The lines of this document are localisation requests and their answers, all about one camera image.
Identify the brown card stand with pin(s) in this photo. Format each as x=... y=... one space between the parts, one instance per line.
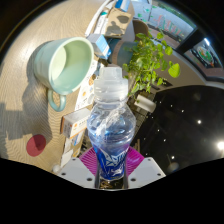
x=118 y=21

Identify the light green ceramic mug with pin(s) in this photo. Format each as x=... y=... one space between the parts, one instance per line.
x=66 y=66

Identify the round print window poster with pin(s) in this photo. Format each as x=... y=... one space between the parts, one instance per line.
x=206 y=56

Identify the flat round red coaster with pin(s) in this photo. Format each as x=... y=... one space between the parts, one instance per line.
x=36 y=145

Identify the small light blue box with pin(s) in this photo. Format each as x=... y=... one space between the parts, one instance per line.
x=100 y=46

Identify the clear blue-labelled drink bottle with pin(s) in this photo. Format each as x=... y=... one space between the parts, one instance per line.
x=111 y=130

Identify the white and orange cardboard box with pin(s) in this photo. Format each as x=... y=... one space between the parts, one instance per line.
x=75 y=122

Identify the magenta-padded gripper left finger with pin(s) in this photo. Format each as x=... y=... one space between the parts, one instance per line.
x=76 y=171

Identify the white round column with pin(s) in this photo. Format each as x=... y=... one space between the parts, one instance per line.
x=145 y=104

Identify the group of ceiling lights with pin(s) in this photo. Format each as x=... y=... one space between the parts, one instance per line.
x=199 y=122

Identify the green potted plant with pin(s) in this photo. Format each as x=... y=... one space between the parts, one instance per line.
x=150 y=63

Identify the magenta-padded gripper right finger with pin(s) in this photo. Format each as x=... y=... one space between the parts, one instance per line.
x=148 y=171

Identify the blue and white leaflet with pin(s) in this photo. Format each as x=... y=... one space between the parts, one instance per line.
x=75 y=141

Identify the blue and white card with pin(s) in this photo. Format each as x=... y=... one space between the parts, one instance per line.
x=122 y=5

